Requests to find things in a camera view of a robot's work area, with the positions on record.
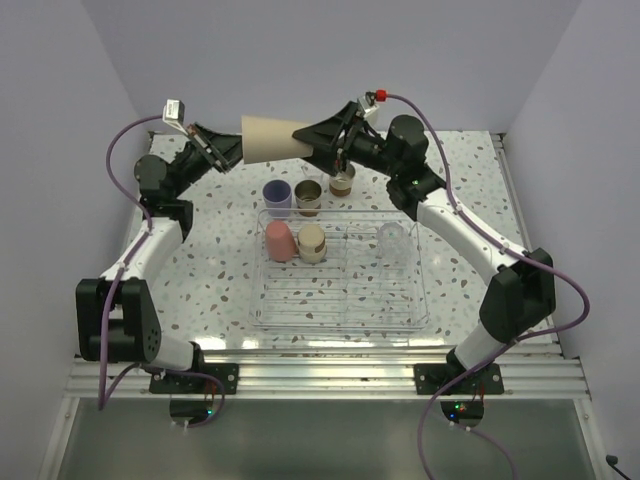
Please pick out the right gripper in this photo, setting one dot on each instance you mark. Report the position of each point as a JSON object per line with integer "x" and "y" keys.
{"x": 327, "y": 134}

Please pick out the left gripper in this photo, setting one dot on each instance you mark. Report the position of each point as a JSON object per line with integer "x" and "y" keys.
{"x": 230, "y": 146}

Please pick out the tall beige cup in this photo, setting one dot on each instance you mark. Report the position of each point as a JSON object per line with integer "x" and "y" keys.
{"x": 268, "y": 140}

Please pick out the purple cup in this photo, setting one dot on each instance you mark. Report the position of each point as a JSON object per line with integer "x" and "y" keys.
{"x": 277, "y": 195}

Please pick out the steel cup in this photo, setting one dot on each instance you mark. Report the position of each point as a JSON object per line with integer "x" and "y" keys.
{"x": 311, "y": 244}
{"x": 307, "y": 195}
{"x": 341, "y": 184}

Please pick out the pink cup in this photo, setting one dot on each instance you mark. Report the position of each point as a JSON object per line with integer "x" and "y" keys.
{"x": 279, "y": 241}

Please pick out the clear glass tumbler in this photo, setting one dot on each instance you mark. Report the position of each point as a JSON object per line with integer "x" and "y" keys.
{"x": 393, "y": 242}

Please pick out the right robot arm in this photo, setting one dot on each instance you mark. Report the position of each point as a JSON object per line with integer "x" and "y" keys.
{"x": 520, "y": 284}

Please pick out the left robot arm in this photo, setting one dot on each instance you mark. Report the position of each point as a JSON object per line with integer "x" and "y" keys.
{"x": 117, "y": 320}

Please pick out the clear dish rack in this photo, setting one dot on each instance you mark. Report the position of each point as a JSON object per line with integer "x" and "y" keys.
{"x": 351, "y": 290}

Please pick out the clear glass mug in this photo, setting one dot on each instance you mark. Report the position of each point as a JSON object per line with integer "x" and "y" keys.
{"x": 313, "y": 173}

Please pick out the steel cup back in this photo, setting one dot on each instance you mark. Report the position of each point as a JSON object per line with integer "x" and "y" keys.
{"x": 341, "y": 184}

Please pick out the left controller board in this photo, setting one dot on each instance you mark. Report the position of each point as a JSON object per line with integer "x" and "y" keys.
{"x": 194, "y": 413}

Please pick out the controller board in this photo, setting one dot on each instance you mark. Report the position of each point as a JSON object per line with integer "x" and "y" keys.
{"x": 466, "y": 413}
{"x": 194, "y": 413}

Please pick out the right controller board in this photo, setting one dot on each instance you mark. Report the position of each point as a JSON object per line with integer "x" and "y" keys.
{"x": 466, "y": 413}

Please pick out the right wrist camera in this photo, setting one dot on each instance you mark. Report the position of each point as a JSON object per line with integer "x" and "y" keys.
{"x": 369, "y": 104}

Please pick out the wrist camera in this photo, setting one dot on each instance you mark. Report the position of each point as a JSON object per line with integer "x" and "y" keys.
{"x": 369, "y": 104}
{"x": 173, "y": 115}

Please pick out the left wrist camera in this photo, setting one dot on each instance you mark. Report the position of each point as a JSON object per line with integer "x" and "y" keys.
{"x": 173, "y": 115}

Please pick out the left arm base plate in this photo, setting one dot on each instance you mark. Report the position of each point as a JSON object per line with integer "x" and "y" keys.
{"x": 214, "y": 377}

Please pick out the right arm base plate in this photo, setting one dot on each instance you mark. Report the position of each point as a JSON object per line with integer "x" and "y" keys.
{"x": 431, "y": 378}

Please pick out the aluminium frame rail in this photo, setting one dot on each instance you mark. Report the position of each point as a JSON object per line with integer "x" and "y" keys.
{"x": 528, "y": 372}

